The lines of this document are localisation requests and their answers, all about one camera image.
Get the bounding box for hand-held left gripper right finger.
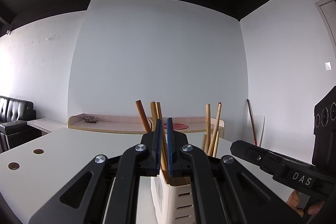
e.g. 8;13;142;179
167;118;305;224

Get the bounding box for white low table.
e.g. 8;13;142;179
27;118;69;136

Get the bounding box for cream slotted utensil holder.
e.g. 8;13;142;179
150;169;196;224

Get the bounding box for door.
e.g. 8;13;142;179
315;0;336;62

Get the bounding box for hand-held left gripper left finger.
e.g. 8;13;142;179
28;119;162;224

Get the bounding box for reddish brown chopstick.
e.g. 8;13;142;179
135;100;152;134

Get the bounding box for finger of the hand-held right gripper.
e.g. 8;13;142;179
230;140;289;180

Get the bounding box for person's right hand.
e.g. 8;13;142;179
286;190;326;217

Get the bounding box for black leather sofa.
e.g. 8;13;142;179
0;95;37;152

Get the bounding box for red-handled stick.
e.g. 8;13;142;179
246;99;259;146

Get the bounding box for light wooden chopstick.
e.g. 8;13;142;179
207;102;222;156
150;101;159;132
205;104;211;156
212;131;220;157

